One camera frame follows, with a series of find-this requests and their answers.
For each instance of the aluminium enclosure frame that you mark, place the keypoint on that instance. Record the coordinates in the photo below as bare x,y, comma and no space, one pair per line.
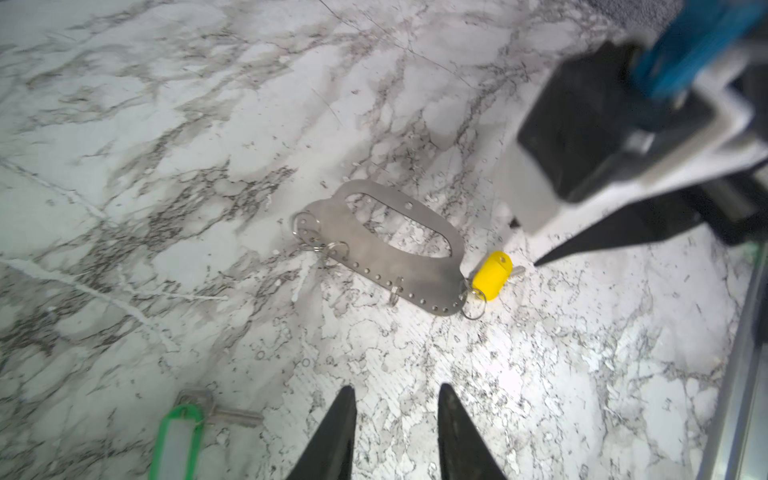
736,447

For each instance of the green capped key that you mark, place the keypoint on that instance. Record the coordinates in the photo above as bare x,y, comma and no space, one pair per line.
180,432

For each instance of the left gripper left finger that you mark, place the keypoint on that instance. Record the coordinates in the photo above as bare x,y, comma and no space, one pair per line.
329,453

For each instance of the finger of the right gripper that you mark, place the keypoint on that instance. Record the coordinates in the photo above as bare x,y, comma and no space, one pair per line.
647,221

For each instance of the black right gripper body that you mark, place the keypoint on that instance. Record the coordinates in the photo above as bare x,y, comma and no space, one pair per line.
734,206

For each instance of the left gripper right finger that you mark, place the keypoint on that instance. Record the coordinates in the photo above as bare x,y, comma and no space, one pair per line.
463,453

